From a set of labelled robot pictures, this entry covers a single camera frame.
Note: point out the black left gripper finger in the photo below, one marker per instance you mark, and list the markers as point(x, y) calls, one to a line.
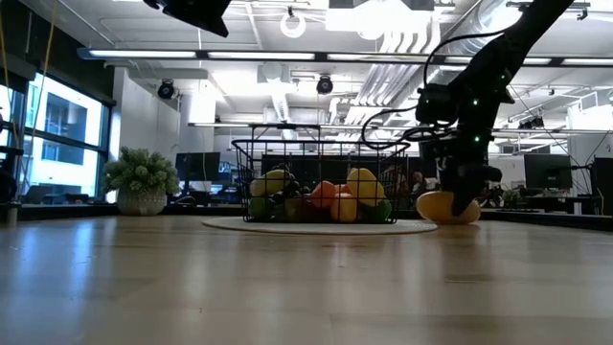
point(206, 12)

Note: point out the yellow orange mango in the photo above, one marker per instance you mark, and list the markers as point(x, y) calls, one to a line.
point(433, 208)

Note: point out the red chilli pepper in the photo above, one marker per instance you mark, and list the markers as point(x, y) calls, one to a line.
point(311, 213)

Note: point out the dark grape bunch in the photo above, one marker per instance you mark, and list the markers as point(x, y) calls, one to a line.
point(289, 189)

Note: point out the green cucumber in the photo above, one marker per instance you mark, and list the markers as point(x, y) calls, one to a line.
point(258, 208)

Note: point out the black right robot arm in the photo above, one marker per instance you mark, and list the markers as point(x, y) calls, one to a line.
point(507, 52)

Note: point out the person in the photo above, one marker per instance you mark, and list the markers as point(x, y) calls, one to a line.
point(420, 181)

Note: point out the long ceiling light bar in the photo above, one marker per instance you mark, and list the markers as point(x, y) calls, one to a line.
point(143, 53)

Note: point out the black track light cluster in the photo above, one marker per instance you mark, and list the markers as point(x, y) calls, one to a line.
point(531, 123)

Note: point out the black computer monitor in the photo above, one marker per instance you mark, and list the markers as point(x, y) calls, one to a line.
point(547, 171)
point(197, 167)

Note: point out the black ceiling spotlight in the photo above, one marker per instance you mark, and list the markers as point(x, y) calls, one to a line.
point(324, 85)
point(166, 90)

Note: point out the small yellow lemon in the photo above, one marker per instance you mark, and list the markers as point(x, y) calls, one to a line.
point(343, 208)

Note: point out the black cabinet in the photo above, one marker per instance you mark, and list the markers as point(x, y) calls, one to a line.
point(603, 187)

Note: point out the black pipe rack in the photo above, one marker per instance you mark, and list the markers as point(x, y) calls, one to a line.
point(287, 126)

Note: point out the potted green plant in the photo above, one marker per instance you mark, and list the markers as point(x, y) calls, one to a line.
point(139, 175)

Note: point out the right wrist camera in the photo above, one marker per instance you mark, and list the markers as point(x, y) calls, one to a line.
point(435, 104)

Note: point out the silver ventilation duct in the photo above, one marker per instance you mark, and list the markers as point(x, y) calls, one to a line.
point(483, 24)

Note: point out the black window frame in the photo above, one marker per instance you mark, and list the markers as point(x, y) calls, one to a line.
point(107, 144)

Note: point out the black table frame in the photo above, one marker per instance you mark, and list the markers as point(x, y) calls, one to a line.
point(62, 211)

